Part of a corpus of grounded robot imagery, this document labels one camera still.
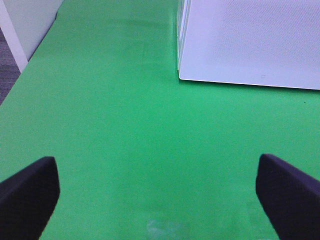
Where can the white microwave door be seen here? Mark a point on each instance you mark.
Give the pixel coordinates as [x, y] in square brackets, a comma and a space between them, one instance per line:
[253, 42]

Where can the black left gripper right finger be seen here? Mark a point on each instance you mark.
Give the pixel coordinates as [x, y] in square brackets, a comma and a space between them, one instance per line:
[289, 197]

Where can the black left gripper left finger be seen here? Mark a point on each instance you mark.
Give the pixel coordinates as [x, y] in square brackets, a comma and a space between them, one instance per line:
[28, 199]

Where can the white microwave oven body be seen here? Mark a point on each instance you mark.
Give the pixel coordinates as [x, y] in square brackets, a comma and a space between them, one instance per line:
[181, 28]

